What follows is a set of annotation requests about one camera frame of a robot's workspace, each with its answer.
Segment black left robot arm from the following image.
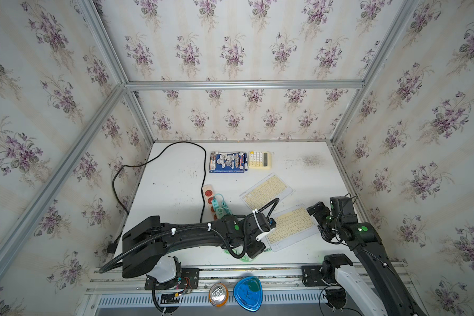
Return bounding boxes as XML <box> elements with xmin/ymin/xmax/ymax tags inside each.
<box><xmin>99</xmin><ymin>213</ymin><xmax>277</xmax><ymax>279</ymax></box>

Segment white yellow keyboard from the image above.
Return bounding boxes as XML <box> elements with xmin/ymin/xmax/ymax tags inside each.
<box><xmin>264</xmin><ymin>204</ymin><xmax>319</xmax><ymax>252</ymax></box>
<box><xmin>240</xmin><ymin>173</ymin><xmax>293</xmax><ymax>210</ymax></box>

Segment blue paperback book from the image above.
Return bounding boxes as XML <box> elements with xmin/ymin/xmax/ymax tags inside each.
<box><xmin>209</xmin><ymin>151</ymin><xmax>245</xmax><ymax>173</ymax></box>

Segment green charger plug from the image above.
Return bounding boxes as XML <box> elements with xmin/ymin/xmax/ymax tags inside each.
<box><xmin>215</xmin><ymin>206</ymin><xmax>229</xmax><ymax>219</ymax></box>

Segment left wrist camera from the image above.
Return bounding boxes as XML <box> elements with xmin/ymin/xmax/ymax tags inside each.
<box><xmin>252</xmin><ymin>213</ymin><xmax>277</xmax><ymax>241</ymax></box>

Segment cream yellow calculator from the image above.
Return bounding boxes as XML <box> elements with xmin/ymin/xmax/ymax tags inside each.
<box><xmin>248</xmin><ymin>151</ymin><xmax>272</xmax><ymax>170</ymax></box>

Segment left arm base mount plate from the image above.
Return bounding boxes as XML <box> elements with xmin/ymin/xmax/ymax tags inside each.
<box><xmin>155</xmin><ymin>268</ymin><xmax>200</xmax><ymax>290</ymax></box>

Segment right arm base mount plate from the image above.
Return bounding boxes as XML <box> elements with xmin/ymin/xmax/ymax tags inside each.
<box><xmin>301</xmin><ymin>265</ymin><xmax>328</xmax><ymax>287</ymax></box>

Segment black power cable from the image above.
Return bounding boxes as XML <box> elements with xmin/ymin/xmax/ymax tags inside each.
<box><xmin>106</xmin><ymin>141</ymin><xmax>208</xmax><ymax>254</ymax></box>

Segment cream power strip red sockets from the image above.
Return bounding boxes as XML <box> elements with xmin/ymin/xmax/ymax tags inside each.
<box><xmin>202</xmin><ymin>184</ymin><xmax>217</xmax><ymax>220</ymax></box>

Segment aluminium front rail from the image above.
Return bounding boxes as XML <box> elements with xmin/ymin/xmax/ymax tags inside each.
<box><xmin>84</xmin><ymin>264</ymin><xmax>305</xmax><ymax>294</ymax></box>

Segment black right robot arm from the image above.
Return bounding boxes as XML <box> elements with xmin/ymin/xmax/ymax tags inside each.
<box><xmin>302</xmin><ymin>196</ymin><xmax>425</xmax><ymax>315</ymax></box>

